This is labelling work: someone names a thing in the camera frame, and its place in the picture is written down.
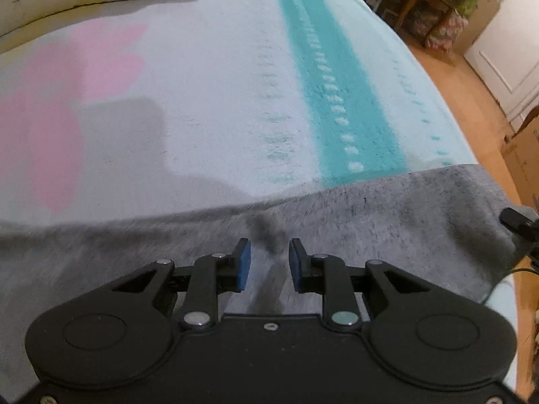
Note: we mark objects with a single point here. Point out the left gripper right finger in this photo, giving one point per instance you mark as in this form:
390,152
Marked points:
329,277

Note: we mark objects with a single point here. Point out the pastel floral bed sheet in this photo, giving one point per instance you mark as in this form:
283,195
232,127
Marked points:
149,108

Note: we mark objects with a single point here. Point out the cardboard box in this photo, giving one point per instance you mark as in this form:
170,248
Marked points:
521,156

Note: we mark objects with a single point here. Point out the floral storage bag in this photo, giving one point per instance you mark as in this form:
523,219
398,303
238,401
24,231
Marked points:
434,28

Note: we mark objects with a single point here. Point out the white door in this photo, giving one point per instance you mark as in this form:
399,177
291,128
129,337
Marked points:
505,57

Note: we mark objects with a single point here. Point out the grey knit pants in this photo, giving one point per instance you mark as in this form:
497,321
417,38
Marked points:
442,225

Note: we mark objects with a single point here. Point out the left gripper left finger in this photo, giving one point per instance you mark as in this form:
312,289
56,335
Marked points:
209,277

